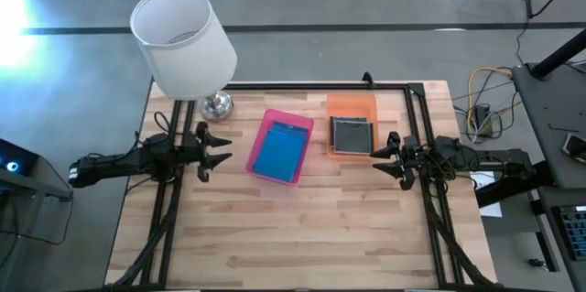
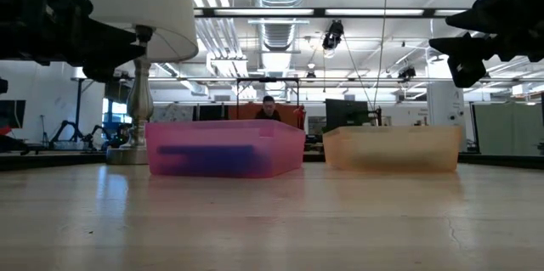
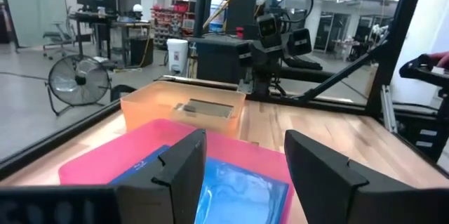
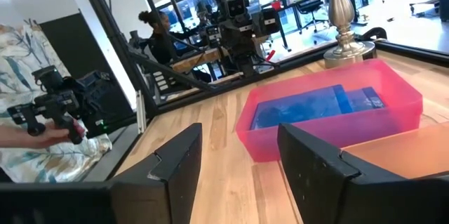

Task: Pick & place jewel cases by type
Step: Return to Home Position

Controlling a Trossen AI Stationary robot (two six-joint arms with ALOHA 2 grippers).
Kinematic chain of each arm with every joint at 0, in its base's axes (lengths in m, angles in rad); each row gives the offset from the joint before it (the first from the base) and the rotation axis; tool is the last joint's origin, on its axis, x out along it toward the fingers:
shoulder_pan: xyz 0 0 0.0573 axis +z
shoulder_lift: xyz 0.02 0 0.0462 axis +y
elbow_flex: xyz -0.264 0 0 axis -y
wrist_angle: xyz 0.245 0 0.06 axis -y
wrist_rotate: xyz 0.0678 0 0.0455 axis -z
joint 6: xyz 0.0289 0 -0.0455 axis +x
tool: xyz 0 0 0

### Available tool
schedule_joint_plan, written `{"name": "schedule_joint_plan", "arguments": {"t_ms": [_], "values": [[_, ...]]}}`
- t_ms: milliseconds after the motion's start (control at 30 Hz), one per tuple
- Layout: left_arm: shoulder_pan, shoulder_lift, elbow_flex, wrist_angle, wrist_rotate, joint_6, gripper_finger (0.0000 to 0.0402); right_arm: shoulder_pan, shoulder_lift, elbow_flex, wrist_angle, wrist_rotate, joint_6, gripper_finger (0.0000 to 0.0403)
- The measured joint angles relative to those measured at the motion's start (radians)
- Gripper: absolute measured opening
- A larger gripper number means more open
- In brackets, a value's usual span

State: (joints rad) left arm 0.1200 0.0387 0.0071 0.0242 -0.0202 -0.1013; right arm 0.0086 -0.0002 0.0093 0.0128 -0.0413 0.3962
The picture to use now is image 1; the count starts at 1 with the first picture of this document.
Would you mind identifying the grey side table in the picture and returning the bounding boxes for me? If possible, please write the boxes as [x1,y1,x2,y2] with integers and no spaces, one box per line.
[511,60,586,190]

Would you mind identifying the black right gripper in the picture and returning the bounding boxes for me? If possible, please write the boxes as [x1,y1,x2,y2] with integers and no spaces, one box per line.
[369,131,420,191]

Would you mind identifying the black power adapter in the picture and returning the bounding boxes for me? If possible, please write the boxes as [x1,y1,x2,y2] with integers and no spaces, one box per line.
[473,103,494,136]

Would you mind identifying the black slanted pole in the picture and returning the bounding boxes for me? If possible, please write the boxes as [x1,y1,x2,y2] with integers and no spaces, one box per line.
[530,28,586,81]

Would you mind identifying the orange plastic tray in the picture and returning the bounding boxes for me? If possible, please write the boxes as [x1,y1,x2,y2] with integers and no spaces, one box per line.
[325,93,380,161]

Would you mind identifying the black device with blue light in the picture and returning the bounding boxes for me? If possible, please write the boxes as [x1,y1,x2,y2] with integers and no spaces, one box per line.
[0,138,74,202]

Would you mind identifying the smartphone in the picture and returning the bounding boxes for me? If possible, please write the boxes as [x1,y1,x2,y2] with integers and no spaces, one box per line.
[561,132,586,164]

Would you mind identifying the backlit keyboard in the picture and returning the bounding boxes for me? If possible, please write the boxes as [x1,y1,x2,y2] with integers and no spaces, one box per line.
[552,204,586,261]

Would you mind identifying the black aluminium extrusion frame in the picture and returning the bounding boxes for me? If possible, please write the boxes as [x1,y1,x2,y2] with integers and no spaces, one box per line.
[104,81,498,292]

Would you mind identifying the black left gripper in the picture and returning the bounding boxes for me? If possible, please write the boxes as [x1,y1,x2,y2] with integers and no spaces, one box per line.
[184,121,233,184]

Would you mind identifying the yellow cable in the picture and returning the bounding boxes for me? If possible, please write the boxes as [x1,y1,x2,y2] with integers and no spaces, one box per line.
[465,66,515,138]

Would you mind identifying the white paper sheet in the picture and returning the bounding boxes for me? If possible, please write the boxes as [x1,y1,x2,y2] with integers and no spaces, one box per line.
[469,170,504,219]

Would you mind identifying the black desk leg bar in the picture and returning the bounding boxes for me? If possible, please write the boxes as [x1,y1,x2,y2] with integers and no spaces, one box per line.
[474,163,558,210]

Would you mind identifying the white shade chrome table lamp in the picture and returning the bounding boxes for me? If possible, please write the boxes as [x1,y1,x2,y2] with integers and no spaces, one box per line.
[129,0,238,123]

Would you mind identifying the pink plastic tray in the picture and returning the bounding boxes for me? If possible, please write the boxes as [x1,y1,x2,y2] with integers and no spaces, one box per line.
[244,108,315,187]

